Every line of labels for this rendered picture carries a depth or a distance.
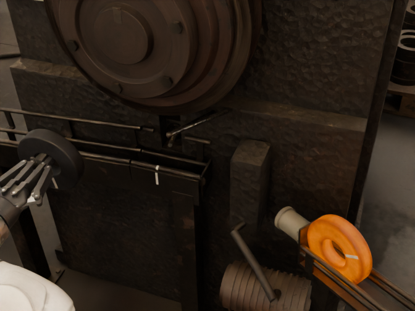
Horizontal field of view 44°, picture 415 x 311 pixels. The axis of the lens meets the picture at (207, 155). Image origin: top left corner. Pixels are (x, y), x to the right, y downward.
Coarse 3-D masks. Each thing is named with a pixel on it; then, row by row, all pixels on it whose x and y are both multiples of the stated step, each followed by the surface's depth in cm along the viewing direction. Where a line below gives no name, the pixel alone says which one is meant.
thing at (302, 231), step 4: (308, 224) 113; (300, 228) 112; (304, 228) 112; (308, 228) 113; (300, 232) 111; (304, 232) 112; (300, 236) 112; (304, 236) 113; (300, 240) 113; (304, 240) 114; (300, 244) 114; (304, 244) 115; (308, 244) 116; (300, 256) 116; (300, 260) 116
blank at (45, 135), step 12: (36, 132) 110; (48, 132) 110; (24, 144) 112; (36, 144) 110; (48, 144) 108; (60, 144) 109; (72, 144) 111; (24, 156) 114; (60, 156) 110; (72, 156) 110; (60, 168) 117; (72, 168) 111; (84, 168) 114; (60, 180) 115; (72, 180) 114
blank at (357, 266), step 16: (320, 224) 107; (336, 224) 104; (320, 240) 110; (336, 240) 105; (352, 240) 101; (320, 256) 112; (336, 256) 111; (352, 256) 103; (368, 256) 102; (352, 272) 105; (368, 272) 104
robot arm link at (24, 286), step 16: (0, 272) 87; (16, 272) 88; (32, 272) 91; (0, 288) 82; (16, 288) 83; (32, 288) 85; (48, 288) 88; (0, 304) 80; (16, 304) 81; (32, 304) 83; (48, 304) 85; (64, 304) 87
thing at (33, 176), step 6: (42, 162) 109; (36, 168) 108; (42, 168) 109; (36, 174) 107; (30, 180) 106; (36, 180) 108; (18, 186) 104; (24, 186) 104; (30, 186) 106; (12, 192) 102; (18, 192) 102; (30, 192) 106
